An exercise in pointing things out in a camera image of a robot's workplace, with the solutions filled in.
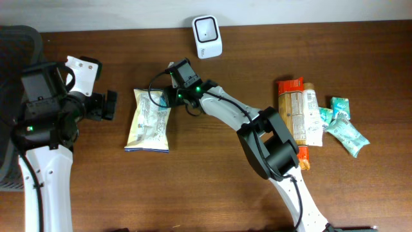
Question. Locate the teal tissue pack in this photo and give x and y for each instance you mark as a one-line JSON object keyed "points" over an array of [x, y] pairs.
{"points": [[326, 115], [340, 106]]}

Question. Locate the white cream tube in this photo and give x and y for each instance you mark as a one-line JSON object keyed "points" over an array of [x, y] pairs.
{"points": [[312, 118]]}

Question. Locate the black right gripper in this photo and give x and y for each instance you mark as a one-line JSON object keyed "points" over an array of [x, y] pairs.
{"points": [[172, 97]]}

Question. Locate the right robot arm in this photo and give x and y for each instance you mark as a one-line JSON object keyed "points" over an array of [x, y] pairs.
{"points": [[266, 141]]}

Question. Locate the grey plastic basket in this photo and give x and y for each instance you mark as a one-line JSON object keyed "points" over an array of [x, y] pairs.
{"points": [[20, 47]]}

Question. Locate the white barcode scanner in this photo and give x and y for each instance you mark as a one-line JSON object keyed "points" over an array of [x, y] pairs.
{"points": [[207, 36]]}

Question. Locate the San Remo spaghetti packet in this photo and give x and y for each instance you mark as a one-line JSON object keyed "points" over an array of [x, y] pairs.
{"points": [[290, 102]]}

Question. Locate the teal wet wipes packet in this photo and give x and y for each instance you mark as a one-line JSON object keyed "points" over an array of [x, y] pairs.
{"points": [[344, 131]]}

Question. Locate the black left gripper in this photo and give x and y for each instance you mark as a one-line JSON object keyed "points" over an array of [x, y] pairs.
{"points": [[109, 105]]}

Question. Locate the white chips bag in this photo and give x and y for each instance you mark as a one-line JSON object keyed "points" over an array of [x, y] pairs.
{"points": [[149, 124]]}

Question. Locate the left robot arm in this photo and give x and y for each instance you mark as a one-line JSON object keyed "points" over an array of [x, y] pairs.
{"points": [[58, 95]]}

